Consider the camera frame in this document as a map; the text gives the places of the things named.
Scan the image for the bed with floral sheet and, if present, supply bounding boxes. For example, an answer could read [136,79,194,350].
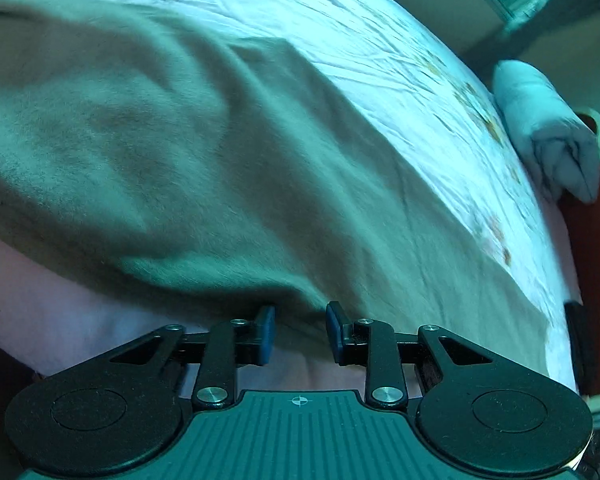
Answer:
[0,0,583,396]

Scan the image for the rolled light blue duvet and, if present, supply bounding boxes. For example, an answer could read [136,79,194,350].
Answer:
[492,60,600,204]

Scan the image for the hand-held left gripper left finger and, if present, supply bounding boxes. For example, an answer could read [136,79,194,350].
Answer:
[110,305,278,409]

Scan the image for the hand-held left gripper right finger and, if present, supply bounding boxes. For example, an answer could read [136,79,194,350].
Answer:
[326,301,487,409]

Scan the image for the grey-green pants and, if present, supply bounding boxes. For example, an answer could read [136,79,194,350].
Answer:
[0,0,553,376]

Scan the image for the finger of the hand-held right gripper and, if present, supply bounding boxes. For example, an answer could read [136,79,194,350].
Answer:
[563,300,589,397]

